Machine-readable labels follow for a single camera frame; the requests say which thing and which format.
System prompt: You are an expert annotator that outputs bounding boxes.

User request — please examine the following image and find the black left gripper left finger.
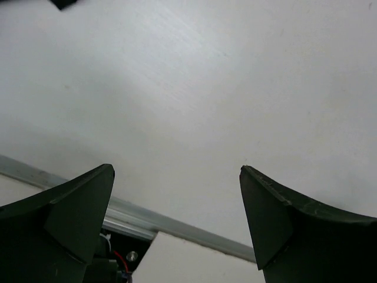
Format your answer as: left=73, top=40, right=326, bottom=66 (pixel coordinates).
left=1, top=164, right=115, bottom=283

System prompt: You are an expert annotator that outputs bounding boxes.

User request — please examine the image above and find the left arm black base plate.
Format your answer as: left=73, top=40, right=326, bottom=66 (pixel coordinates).
left=83, top=228, right=153, bottom=282

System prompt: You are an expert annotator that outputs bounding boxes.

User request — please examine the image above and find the black pleated skirt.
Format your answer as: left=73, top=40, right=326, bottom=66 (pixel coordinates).
left=50, top=0, right=78, bottom=11

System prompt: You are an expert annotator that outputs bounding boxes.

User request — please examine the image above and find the aluminium table edge rail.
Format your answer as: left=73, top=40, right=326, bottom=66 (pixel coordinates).
left=1, top=155, right=256, bottom=263

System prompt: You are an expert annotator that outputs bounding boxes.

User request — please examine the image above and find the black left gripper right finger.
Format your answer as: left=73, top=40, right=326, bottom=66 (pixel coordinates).
left=240, top=166, right=376, bottom=282

